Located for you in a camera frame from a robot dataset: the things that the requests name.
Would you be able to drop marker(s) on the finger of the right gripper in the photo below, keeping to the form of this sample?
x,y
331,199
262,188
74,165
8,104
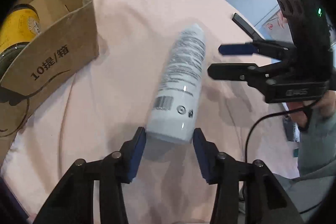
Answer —
x,y
269,48
248,72

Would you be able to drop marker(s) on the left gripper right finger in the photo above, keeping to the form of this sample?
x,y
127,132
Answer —
x,y
265,199

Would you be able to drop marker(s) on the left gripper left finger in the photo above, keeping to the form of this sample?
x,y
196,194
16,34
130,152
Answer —
x,y
71,201

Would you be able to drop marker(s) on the white spray bottle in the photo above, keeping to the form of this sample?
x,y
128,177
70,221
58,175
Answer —
x,y
175,106

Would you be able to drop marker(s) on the grey sleeve forearm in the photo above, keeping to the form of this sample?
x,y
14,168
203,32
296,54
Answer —
x,y
316,165

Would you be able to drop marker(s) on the person's right hand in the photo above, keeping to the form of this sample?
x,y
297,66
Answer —
x,y
325,107

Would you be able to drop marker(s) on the pink tablecloth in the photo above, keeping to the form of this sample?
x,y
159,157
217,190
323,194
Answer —
x,y
102,105

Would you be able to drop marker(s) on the brown cardboard box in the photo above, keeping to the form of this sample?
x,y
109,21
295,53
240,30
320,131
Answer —
x,y
67,42

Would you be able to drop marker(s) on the yellow label glass jar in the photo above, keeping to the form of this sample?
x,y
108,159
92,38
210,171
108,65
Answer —
x,y
19,28

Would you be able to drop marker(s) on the black right camera module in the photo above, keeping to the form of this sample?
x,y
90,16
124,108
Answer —
x,y
308,26

